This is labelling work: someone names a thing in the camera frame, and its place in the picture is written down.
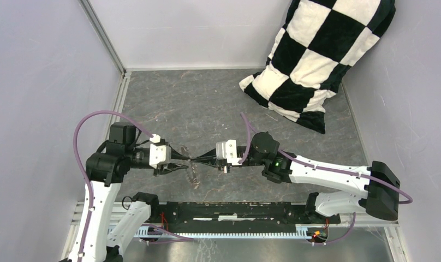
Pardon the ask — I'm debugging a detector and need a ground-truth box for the black and white checkered pillow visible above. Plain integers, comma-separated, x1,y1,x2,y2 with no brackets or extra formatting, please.
239,0,396,134

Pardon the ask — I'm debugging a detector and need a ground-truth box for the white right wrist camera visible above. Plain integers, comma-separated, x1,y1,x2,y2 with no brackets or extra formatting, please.
216,139,242,166

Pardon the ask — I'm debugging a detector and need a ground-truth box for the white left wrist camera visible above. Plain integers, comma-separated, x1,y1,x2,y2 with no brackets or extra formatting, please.
149,134,171,169

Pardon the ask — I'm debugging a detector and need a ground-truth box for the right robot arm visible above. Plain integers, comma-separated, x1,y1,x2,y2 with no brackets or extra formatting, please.
192,132,401,223

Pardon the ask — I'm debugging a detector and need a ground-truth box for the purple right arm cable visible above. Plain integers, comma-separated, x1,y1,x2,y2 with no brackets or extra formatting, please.
240,112,414,246

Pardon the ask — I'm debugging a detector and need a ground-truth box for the metal disc with key rings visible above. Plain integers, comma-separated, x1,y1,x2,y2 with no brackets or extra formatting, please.
181,145,200,189

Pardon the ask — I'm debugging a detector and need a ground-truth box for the white slotted cable duct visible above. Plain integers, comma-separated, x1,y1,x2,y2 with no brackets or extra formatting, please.
134,226,311,240

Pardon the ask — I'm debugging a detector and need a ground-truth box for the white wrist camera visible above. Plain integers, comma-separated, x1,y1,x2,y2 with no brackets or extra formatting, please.
216,139,242,166
149,134,171,169

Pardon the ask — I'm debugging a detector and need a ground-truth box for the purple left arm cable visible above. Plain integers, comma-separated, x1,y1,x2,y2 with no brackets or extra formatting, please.
73,110,194,261

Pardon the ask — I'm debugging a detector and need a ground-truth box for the aluminium corner post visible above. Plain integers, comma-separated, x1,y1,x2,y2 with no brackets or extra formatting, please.
79,0,127,75

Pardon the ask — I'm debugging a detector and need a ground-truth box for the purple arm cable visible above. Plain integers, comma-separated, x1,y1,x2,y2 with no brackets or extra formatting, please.
240,112,414,246
73,110,194,261

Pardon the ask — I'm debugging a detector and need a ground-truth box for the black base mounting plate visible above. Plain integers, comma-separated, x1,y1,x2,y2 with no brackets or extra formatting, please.
145,202,341,234

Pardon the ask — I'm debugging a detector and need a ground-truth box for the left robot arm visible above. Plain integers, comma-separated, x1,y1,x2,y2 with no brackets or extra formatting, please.
65,122,187,261

